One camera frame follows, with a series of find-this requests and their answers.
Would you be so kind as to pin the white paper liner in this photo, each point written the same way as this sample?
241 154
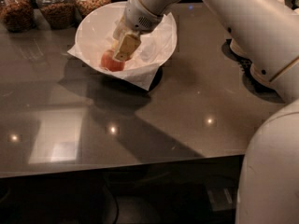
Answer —
155 44

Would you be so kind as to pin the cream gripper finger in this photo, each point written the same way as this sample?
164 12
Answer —
128 43
120 28

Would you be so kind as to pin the white bowl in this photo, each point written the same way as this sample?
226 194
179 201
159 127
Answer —
93 31

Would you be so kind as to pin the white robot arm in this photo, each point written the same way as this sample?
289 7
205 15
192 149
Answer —
268 32

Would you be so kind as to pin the glass jar far left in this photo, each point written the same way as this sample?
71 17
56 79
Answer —
17 15

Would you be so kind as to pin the black mat under stacks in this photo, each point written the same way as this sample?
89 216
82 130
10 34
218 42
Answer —
249 82

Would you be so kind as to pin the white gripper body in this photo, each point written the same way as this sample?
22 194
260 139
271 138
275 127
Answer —
138 19

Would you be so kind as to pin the red apple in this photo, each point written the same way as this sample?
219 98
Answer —
108 63

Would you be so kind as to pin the back stack of paper bowls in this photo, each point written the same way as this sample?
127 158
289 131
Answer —
236 49

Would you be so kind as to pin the black box under table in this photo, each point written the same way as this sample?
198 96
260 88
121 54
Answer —
222 198

